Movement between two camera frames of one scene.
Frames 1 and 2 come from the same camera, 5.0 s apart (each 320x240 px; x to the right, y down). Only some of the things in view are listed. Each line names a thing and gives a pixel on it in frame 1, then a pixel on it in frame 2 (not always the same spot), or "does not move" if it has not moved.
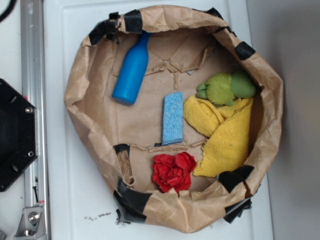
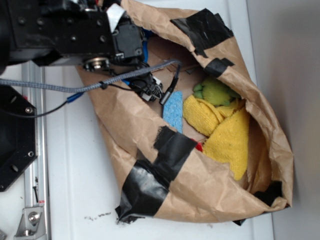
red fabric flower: (170, 172) -> (199, 146)
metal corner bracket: (31, 226) does not move
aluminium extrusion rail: (36, 182) does not move
